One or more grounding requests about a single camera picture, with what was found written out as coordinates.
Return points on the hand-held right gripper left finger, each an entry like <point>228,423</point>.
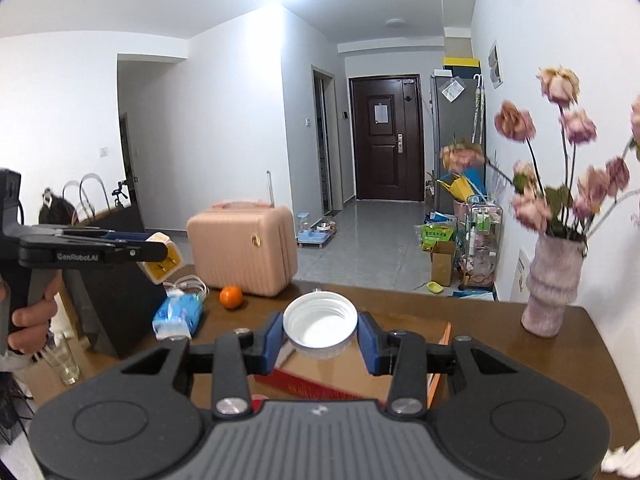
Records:
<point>272,342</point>

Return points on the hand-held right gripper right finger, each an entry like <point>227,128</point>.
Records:
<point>370,345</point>

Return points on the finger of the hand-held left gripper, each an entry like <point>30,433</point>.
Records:
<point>142,252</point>
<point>110,234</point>

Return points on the beige plastic case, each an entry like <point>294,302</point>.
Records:
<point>176,262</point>

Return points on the cardboard box with orange edge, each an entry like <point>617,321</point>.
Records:
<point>350,380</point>

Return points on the large white ribbed bottle cap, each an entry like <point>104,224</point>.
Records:
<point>320,330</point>

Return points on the person's left hand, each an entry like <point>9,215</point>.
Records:
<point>32,325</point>

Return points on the small black tripod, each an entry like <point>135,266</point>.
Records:
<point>120,194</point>

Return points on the dark fuzzy object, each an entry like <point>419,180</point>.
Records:
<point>55,210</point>

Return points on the black tote bag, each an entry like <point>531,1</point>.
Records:
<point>115,305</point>

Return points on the orange fruit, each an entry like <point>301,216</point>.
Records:
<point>231,297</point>

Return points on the blue wet wipes packet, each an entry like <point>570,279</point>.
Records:
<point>177,315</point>

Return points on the green plastic scoop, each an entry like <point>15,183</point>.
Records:
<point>432,288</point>

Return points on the pink hard-shell suitcase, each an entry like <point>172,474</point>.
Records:
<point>240,250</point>

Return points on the clear drinking glass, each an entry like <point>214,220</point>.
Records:
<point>62,365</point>

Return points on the small brown cardboard box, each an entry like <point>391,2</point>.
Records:
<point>444,262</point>

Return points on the blue pet feeding station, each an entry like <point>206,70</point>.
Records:
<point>315,234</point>

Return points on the green printed bag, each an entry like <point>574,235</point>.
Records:
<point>436,237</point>

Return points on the pink bucket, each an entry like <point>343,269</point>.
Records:
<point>459,208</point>

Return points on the dark brown entrance door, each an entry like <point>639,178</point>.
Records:
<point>385,170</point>

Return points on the pale purple ribbed vase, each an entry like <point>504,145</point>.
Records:
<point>550,290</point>

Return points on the grey interior door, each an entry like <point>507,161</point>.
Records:
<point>324,145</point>

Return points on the grey refrigerator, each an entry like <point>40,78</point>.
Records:
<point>450,135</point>

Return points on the white paper notice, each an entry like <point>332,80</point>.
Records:
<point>381,113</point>

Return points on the white folded umbrella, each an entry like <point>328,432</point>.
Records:
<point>478,110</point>

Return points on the dried pink rose bouquet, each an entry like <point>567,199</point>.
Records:
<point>515,122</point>

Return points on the white crumpled tissue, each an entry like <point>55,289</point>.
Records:
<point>622,460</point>

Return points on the yellow and black box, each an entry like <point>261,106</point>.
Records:
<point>462,66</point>

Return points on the round ceiling lamp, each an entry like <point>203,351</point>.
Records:
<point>395,22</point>

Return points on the white wall junction box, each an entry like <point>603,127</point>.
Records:
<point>524,270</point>

